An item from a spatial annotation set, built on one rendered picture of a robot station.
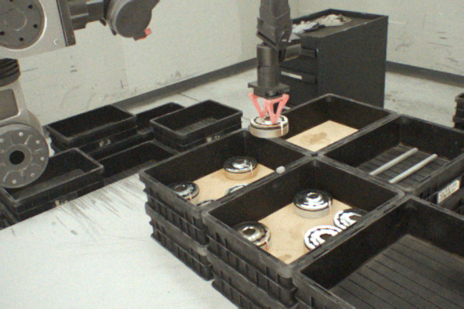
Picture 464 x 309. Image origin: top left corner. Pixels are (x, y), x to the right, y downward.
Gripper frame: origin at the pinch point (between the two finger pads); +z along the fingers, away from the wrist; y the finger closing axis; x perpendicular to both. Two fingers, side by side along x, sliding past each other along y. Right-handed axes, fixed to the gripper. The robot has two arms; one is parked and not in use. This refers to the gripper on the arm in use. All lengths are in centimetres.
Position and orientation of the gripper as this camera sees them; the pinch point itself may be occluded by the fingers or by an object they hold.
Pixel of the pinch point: (268, 116)
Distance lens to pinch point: 139.9
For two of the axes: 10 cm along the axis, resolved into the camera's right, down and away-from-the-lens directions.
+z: 0.4, 9.2, 4.0
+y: -5.7, -3.0, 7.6
